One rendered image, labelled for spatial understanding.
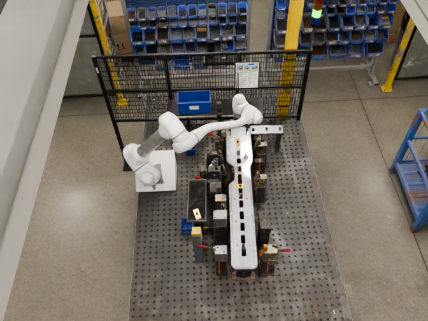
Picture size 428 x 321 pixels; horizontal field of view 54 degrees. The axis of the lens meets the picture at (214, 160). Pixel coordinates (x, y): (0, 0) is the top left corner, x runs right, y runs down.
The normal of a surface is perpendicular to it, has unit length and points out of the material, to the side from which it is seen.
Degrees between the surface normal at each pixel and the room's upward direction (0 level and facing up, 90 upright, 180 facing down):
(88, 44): 90
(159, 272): 0
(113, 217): 0
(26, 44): 0
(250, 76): 90
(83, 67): 94
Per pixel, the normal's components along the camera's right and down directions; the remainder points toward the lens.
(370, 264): -0.04, -0.63
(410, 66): 0.05, 0.78
